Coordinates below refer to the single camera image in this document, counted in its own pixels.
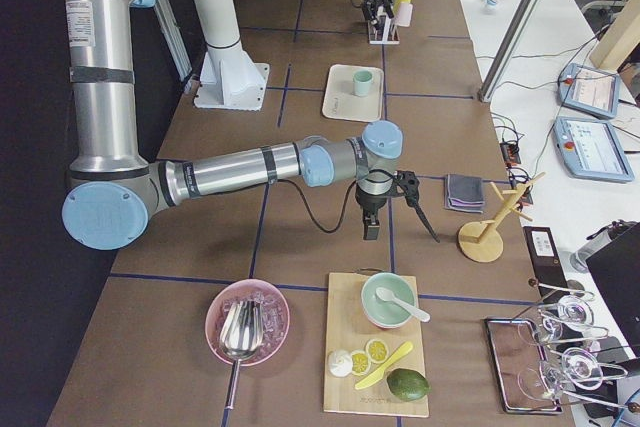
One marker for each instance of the near teach pendant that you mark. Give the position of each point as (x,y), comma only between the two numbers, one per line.
(591,150)

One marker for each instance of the bamboo cutting board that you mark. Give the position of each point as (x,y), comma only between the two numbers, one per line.
(356,347)

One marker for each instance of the grey folded cloth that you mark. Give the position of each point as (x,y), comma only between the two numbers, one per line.
(464,193)

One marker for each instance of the green cup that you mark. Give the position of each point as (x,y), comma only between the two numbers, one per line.
(362,82)

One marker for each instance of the lemon slice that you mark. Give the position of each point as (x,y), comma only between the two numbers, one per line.
(377,350)
(360,363)

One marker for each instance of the wine glass rack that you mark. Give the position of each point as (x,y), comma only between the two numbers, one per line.
(563,327)

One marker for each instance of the cream rabbit tray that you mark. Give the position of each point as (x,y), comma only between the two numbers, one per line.
(340,102)

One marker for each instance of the pink bowl under green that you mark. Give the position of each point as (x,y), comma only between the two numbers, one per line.
(388,319)

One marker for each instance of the white plastic spoon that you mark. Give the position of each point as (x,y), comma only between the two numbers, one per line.
(387,295)

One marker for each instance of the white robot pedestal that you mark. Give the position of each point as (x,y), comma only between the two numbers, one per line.
(229,79)

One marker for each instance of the avocado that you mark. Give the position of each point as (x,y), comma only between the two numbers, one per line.
(407,385)

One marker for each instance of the wooden mug tree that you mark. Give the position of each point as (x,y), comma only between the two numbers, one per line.
(480,241)

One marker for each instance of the pink cup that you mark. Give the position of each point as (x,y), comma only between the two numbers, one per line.
(403,15)

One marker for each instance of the metal scoop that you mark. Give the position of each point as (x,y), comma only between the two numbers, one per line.
(240,338)

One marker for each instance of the black box with label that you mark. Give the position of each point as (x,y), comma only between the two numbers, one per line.
(544,256)

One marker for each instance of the white wire cup rack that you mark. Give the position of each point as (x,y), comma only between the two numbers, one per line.
(384,32)

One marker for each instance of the yellow plastic knife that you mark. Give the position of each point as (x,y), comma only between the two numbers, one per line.
(378,374)

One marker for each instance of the aluminium frame post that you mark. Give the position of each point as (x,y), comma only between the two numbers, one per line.
(507,48)

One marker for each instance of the teach pendant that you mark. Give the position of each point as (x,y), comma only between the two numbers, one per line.
(591,150)
(589,90)

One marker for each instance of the far teach pendant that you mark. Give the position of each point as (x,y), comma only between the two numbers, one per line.
(589,90)

